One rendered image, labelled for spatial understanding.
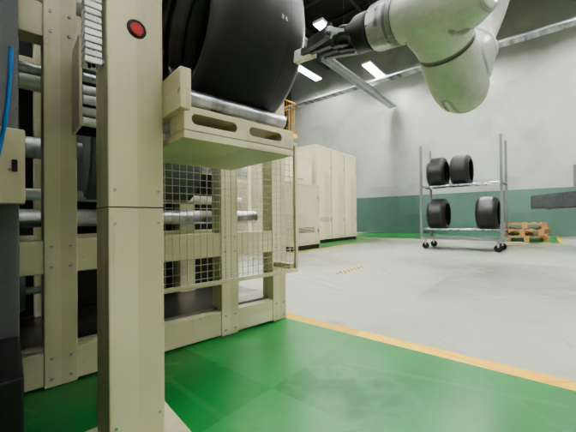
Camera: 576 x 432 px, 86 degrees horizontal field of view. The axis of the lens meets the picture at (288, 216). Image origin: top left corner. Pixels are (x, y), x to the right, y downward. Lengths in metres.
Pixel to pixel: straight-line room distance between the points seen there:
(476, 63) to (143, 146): 0.75
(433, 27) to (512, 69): 12.01
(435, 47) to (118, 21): 0.71
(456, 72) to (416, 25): 0.12
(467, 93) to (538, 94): 11.58
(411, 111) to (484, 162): 3.12
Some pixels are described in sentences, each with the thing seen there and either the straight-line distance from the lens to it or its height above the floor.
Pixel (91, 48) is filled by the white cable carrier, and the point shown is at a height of 0.98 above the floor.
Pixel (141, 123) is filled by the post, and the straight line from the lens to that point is 0.89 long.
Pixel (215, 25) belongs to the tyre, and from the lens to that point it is 0.93.
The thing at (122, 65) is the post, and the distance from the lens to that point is 0.92.
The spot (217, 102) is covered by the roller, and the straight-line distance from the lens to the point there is 0.90.
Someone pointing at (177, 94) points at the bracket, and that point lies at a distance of 0.83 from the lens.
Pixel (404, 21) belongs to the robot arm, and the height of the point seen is 0.93.
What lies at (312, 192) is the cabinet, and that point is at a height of 1.09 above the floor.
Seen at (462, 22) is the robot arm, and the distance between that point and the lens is 0.66.
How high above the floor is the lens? 0.59
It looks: level
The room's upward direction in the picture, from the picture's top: 1 degrees counter-clockwise
